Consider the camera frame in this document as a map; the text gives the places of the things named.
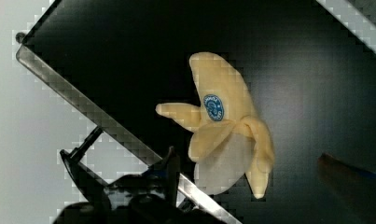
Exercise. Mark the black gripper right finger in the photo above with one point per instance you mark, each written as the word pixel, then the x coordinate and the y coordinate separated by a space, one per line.
pixel 354 186

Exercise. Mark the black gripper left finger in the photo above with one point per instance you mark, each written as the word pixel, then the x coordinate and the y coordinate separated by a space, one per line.
pixel 146 198

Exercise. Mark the peeled toy banana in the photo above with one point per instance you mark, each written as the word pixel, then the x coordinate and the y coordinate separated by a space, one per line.
pixel 229 139

